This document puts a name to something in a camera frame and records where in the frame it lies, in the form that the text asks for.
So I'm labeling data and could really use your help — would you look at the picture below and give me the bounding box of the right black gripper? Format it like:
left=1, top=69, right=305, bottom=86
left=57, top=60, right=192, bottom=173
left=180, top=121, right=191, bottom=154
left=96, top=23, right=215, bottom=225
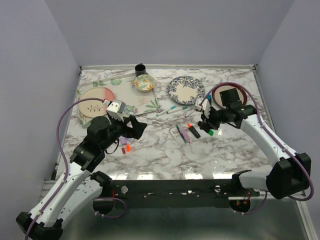
left=201, top=105, right=230, bottom=131

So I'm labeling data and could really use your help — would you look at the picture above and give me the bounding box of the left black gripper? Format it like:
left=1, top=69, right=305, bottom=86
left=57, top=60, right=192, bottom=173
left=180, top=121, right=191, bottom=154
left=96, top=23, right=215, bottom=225
left=101, top=113, right=148, bottom=151

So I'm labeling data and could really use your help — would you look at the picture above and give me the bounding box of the green black highlighter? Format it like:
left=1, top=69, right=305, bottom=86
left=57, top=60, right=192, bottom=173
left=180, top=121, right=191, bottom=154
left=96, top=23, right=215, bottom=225
left=208, top=129, right=214, bottom=136

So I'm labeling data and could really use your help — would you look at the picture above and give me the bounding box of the orange black highlighter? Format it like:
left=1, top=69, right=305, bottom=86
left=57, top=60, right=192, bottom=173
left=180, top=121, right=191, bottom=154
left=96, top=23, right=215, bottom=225
left=187, top=123, right=201, bottom=139

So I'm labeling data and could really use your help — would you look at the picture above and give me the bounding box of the purple translucent highlighter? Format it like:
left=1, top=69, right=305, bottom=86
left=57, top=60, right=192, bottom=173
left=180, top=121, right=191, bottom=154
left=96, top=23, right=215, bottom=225
left=180, top=127, right=190, bottom=143

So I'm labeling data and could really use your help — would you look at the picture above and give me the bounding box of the purple highlighter cap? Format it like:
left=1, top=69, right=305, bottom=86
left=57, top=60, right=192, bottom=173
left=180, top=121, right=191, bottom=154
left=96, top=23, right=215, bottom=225
left=120, top=137, right=127, bottom=145

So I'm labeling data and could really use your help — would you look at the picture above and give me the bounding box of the dark green pen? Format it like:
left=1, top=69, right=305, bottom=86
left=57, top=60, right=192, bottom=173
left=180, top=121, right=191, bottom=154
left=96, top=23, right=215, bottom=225
left=175, top=124, right=187, bottom=144

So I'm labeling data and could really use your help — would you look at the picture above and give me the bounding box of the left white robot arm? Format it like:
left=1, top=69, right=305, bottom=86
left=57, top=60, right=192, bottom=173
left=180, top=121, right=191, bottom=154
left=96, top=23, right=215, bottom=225
left=16, top=115, right=147, bottom=240

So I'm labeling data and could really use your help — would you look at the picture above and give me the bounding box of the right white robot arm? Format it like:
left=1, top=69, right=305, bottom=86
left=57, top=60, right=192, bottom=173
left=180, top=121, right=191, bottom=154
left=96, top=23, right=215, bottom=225
left=195, top=88, right=315, bottom=201

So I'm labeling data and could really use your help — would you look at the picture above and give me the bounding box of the floral rectangular tray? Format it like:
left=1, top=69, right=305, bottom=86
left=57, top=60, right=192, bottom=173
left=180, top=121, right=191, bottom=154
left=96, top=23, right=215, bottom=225
left=76, top=73, right=159, bottom=128

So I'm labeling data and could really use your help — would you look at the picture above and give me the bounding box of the green capped white marker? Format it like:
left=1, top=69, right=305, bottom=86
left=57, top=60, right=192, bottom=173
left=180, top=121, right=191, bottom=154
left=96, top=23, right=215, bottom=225
left=167, top=106, right=188, bottom=114

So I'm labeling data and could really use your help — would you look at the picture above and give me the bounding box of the red rimmed brown plate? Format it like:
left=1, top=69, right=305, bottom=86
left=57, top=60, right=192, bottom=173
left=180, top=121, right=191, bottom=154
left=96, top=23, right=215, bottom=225
left=211, top=82, right=248, bottom=108

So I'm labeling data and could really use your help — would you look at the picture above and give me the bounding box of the teal capped white marker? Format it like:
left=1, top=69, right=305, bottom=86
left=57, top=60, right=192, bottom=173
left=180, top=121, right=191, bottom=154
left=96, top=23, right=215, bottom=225
left=156, top=105, right=176, bottom=117

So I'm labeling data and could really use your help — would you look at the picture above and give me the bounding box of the blue floral plate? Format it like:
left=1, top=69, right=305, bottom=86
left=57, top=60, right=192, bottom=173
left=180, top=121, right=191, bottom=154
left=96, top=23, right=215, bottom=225
left=167, top=75, right=205, bottom=106

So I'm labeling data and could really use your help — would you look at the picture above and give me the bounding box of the floral yellow bowl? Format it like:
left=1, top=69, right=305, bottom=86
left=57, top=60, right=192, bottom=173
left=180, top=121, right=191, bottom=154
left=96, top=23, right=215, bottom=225
left=133, top=74, right=156, bottom=93

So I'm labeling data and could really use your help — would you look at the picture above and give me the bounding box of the pink cream round plate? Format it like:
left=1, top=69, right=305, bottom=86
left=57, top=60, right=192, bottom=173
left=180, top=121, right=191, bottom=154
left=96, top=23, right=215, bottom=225
left=78, top=86, right=115, bottom=119

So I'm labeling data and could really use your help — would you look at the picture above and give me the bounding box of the black cup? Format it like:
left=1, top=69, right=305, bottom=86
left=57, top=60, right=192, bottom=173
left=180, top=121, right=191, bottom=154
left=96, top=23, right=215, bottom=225
left=134, top=63, right=147, bottom=77

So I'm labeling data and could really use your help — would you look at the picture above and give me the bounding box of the black mounting base bar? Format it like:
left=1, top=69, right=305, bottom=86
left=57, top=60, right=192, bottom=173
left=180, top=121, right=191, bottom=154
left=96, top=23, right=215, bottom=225
left=98, top=179, right=260, bottom=209

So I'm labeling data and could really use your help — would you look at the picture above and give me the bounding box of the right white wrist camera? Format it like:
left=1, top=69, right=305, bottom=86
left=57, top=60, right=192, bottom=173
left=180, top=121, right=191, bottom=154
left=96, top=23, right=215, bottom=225
left=195, top=98, right=212, bottom=119

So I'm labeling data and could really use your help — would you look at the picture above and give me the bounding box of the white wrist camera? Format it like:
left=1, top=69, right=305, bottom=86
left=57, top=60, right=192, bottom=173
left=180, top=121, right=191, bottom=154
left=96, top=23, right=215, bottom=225
left=195, top=98, right=212, bottom=119
left=106, top=100, right=126, bottom=122

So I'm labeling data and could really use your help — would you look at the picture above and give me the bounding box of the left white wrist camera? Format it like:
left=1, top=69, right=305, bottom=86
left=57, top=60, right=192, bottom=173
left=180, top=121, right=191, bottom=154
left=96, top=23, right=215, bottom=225
left=106, top=100, right=126, bottom=122

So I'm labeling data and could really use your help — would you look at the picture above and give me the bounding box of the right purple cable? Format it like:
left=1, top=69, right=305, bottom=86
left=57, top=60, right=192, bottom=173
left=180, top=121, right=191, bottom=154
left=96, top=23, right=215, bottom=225
left=199, top=82, right=315, bottom=216

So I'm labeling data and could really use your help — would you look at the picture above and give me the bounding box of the purple cable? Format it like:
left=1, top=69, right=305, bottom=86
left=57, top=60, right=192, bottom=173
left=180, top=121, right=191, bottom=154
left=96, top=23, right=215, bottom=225
left=23, top=97, right=111, bottom=240
left=199, top=82, right=315, bottom=216

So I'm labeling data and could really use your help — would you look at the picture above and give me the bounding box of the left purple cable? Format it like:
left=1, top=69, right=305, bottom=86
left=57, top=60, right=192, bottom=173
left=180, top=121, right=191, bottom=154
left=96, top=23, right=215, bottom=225
left=23, top=97, right=111, bottom=240

